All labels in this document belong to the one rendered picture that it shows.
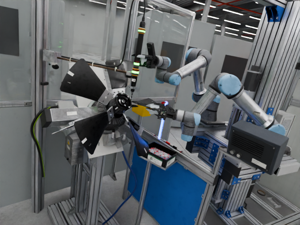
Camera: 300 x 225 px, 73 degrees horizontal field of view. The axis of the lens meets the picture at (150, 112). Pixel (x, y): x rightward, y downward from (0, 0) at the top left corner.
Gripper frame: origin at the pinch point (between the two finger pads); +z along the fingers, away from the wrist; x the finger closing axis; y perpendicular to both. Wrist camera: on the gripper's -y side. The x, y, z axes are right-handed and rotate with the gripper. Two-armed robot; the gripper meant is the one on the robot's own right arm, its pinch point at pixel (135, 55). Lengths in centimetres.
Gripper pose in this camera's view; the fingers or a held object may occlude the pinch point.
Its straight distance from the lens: 131.6
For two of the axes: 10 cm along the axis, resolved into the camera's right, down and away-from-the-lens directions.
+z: -6.3, 1.2, -7.7
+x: -7.6, -3.2, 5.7
